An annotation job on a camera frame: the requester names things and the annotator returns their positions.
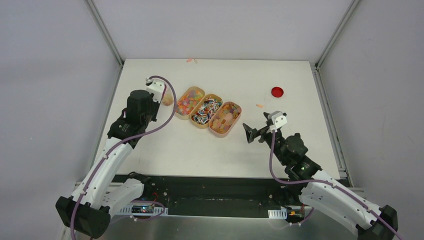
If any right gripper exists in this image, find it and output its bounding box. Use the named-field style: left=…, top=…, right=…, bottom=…
left=242, top=123, right=288, bottom=166

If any clear plastic jar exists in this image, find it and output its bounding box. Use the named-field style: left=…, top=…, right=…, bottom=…
left=161, top=85, right=174, bottom=106

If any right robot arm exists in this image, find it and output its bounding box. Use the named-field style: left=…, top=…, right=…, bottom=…
left=242, top=111, right=402, bottom=240

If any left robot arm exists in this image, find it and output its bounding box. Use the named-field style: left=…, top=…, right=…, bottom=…
left=55, top=90, right=165, bottom=239

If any tray of popsicle candies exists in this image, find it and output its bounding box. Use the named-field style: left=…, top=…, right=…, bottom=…
left=208, top=101, right=242, bottom=138

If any tray of gummy candies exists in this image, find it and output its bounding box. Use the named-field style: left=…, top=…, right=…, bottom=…
left=175, top=86, right=206, bottom=120

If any tray of lollipop candies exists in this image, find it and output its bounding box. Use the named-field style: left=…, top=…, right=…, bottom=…
left=189, top=93, right=223, bottom=129

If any red jar lid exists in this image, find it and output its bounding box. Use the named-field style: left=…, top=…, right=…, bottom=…
left=271, top=86, right=284, bottom=98

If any spilled candy at table edge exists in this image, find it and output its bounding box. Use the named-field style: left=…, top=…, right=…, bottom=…
left=186, top=58, right=198, bottom=64

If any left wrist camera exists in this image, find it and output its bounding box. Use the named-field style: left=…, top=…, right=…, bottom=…
left=145, top=78, right=167, bottom=102

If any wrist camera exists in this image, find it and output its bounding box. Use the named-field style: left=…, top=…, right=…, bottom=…
left=266, top=111, right=288, bottom=132
left=145, top=78, right=167, bottom=102

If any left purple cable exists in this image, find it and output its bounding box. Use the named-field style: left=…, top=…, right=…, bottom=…
left=70, top=75, right=178, bottom=240

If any purple cable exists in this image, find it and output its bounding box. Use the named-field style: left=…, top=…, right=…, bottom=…
left=268, top=130, right=405, bottom=240
left=70, top=75, right=178, bottom=240

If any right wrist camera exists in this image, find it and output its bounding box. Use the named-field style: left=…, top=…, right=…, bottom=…
left=266, top=111, right=288, bottom=132

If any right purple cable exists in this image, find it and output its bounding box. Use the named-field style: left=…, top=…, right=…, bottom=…
left=268, top=130, right=405, bottom=240

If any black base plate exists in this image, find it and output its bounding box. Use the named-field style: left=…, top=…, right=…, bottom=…
left=138, top=175, right=303, bottom=218

